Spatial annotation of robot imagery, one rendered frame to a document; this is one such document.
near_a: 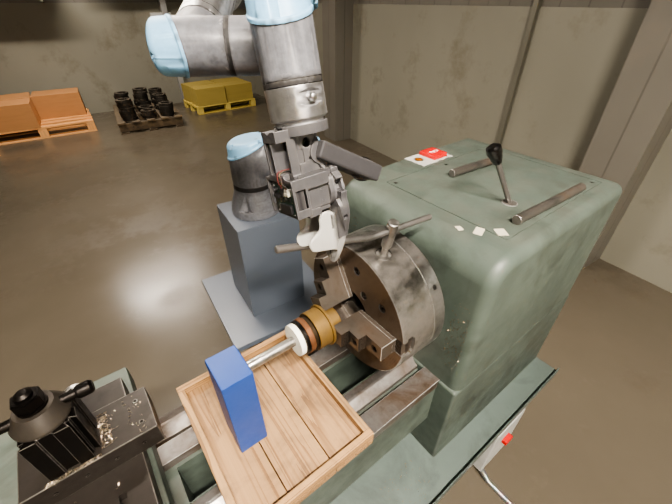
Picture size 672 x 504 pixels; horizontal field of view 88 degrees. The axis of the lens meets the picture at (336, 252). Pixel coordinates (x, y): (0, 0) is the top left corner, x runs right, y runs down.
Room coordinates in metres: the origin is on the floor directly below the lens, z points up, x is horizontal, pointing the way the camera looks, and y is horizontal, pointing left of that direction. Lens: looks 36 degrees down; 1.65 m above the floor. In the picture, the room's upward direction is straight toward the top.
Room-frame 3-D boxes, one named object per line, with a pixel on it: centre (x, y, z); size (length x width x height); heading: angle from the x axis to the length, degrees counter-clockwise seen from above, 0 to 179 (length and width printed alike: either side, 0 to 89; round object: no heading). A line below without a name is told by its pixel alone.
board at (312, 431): (0.42, 0.15, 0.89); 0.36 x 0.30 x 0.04; 37
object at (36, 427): (0.29, 0.46, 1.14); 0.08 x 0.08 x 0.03
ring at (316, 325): (0.51, 0.04, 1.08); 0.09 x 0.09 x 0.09; 37
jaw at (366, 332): (0.48, -0.07, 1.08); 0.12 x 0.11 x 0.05; 37
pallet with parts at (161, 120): (6.05, 3.16, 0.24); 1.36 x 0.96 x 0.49; 33
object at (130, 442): (0.31, 0.43, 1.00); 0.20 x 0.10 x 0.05; 127
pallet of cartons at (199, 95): (6.98, 2.19, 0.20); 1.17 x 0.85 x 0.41; 123
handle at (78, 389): (0.32, 0.41, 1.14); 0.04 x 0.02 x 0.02; 127
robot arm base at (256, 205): (0.99, 0.25, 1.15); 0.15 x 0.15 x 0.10
